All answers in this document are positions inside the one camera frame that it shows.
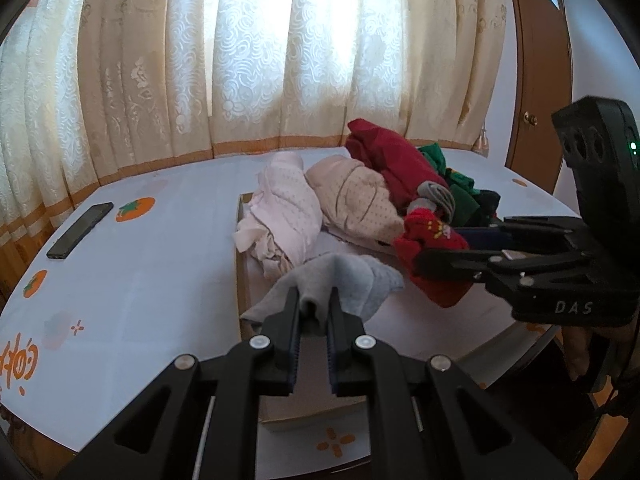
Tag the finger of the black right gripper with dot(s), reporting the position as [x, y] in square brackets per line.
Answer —
[467, 264]
[526, 233]

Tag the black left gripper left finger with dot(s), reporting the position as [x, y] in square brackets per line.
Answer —
[198, 419]

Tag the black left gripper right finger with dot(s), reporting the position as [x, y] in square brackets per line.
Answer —
[427, 419]

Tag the green underwear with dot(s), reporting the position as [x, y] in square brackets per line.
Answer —
[461, 187]

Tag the red embroidered underwear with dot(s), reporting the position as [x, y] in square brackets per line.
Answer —
[418, 249]

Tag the grey underwear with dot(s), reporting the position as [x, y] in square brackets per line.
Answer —
[362, 282]

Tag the pale pink dotted underwear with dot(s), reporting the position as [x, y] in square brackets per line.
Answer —
[355, 203]

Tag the light pink folded underwear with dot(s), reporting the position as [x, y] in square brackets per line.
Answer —
[283, 218]

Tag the person's right hand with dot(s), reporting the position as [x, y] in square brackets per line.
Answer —
[593, 355]

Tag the dark folded garment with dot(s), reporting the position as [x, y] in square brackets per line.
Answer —
[487, 203]

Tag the shallow cardboard tray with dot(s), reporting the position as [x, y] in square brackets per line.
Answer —
[479, 333]

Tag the grey sock bundle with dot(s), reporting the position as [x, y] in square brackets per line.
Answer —
[435, 198]

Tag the brass door knob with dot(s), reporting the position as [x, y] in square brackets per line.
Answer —
[530, 119]

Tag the white persimmon print tablecloth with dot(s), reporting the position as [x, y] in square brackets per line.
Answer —
[81, 337]

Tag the brown wooden door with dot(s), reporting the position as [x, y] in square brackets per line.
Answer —
[544, 85]

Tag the black smartphone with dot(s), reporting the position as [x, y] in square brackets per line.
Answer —
[69, 240]

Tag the cream orange patterned curtain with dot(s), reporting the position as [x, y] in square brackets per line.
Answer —
[93, 91]

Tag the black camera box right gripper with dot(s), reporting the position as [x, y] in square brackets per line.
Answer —
[600, 142]

